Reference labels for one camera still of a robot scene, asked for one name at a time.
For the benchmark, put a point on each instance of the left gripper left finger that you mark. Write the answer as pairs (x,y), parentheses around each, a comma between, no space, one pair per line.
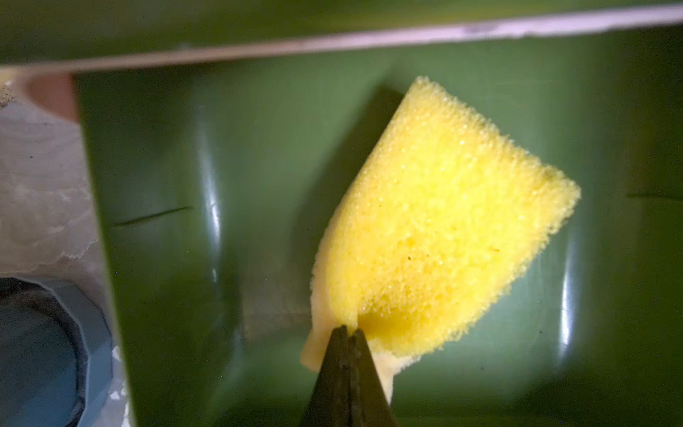
(330,400)

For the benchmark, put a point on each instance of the yellow foam sponge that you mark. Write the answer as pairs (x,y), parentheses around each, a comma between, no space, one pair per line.
(444,215)

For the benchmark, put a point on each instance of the green drawer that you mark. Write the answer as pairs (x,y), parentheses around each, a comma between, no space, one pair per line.
(213,184)

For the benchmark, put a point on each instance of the green drawer cabinet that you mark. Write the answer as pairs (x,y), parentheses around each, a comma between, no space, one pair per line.
(19,77)

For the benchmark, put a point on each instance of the potted green plant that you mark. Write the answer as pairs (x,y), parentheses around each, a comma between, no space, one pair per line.
(56,366)

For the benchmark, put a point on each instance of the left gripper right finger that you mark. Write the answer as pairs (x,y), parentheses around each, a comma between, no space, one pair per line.
(367,401)

